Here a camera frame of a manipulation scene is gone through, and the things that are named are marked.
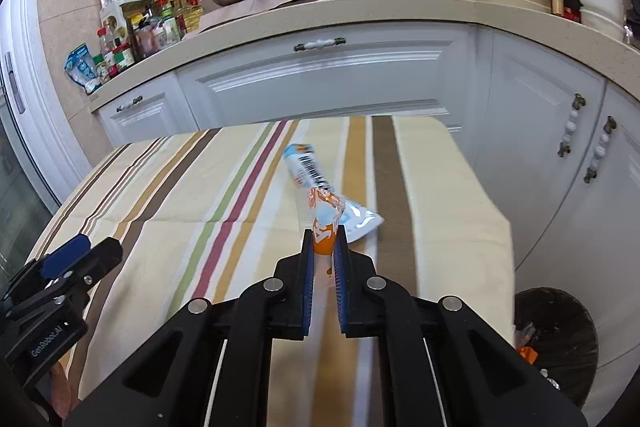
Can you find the stacked white containers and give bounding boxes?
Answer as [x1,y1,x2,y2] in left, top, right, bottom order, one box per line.
[575,0,626,42]

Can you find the cabinet handle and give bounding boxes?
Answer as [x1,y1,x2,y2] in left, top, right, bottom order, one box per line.
[293,38,347,52]
[584,115,618,185]
[557,93,587,158]
[116,94,144,114]

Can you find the narrow white cabinet door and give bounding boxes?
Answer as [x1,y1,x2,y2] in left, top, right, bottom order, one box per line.
[97,74,198,148]

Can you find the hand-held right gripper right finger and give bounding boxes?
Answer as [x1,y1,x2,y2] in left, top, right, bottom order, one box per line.
[332,224,586,427]

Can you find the black trash bin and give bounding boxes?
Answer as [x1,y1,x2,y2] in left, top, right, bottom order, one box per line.
[514,288,599,412]

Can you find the beige stone countertop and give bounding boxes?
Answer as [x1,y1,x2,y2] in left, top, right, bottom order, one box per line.
[89,0,640,112]

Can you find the wide white cabinet front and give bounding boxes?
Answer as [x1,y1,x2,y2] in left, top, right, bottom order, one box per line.
[175,24,476,130]

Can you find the white framed glass door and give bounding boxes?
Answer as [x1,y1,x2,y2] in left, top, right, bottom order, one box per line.
[0,0,93,288]

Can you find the white corner cabinet door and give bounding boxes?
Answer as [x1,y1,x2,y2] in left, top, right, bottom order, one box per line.
[482,29,608,268]

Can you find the white orange snack wrapper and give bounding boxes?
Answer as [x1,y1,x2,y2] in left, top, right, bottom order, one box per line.
[305,186,349,278]

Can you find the blue white snack bag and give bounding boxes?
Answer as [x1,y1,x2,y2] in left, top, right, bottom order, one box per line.
[64,44,101,95]

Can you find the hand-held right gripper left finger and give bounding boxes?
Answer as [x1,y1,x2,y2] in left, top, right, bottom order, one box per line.
[65,229,317,427]

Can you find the striped tablecloth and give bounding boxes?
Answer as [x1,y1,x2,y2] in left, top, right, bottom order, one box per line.
[27,114,516,427]

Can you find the person's left hand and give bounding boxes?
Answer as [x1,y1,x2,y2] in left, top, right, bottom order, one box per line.
[49,359,81,420]

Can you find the cream spice rack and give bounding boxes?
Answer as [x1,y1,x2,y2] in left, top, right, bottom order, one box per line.
[99,0,156,68]

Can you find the cluster of seasoning bottles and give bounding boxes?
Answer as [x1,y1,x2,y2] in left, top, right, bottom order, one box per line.
[92,0,183,80]

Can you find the cooking oil bottle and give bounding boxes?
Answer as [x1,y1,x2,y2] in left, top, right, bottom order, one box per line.
[172,0,206,35]

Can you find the grey door handle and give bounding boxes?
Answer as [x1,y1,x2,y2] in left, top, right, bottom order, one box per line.
[4,52,26,115]

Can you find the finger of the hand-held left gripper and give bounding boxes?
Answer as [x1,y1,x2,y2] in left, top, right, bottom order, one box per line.
[15,237,124,323]
[10,234,92,295]

